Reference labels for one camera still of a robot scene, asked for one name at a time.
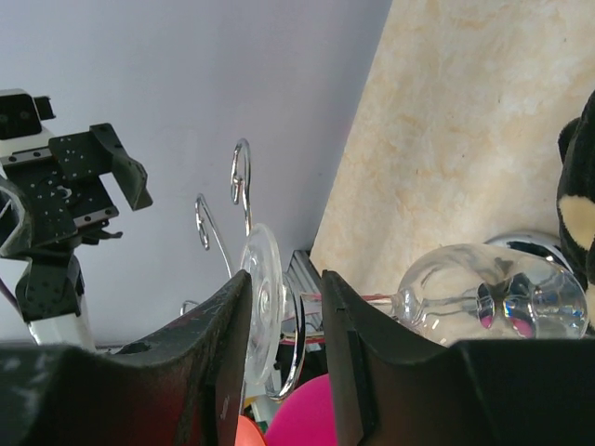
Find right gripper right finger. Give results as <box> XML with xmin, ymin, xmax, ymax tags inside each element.
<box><xmin>321</xmin><ymin>270</ymin><xmax>594</xmax><ymax>445</ymax></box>

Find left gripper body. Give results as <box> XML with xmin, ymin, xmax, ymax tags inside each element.
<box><xmin>1</xmin><ymin>132</ymin><xmax>119</xmax><ymax>246</ymax></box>

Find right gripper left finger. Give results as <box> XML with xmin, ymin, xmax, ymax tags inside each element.
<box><xmin>1</xmin><ymin>271</ymin><xmax>252</xmax><ymax>445</ymax></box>

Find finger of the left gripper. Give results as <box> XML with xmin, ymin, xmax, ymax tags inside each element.
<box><xmin>89</xmin><ymin>123</ymin><xmax>153</xmax><ymax>211</ymax></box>

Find red wine glass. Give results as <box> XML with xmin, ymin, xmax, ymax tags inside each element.
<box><xmin>234</xmin><ymin>415</ymin><xmax>267</xmax><ymax>446</ymax></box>

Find pink wine glass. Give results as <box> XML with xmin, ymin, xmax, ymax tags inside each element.
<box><xmin>265</xmin><ymin>374</ymin><xmax>337</xmax><ymax>446</ymax></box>

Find clear wine glass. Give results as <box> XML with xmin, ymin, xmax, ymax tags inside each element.
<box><xmin>240</xmin><ymin>224</ymin><xmax>589</xmax><ymax>385</ymax></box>

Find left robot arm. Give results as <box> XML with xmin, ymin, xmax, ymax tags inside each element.
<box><xmin>1</xmin><ymin>123</ymin><xmax>152</xmax><ymax>351</ymax></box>

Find black floral pillow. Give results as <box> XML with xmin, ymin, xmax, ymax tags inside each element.
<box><xmin>556</xmin><ymin>87</ymin><xmax>595</xmax><ymax>287</ymax></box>

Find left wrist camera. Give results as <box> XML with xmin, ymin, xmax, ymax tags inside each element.
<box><xmin>0</xmin><ymin>88</ymin><xmax>56</xmax><ymax>157</ymax></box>

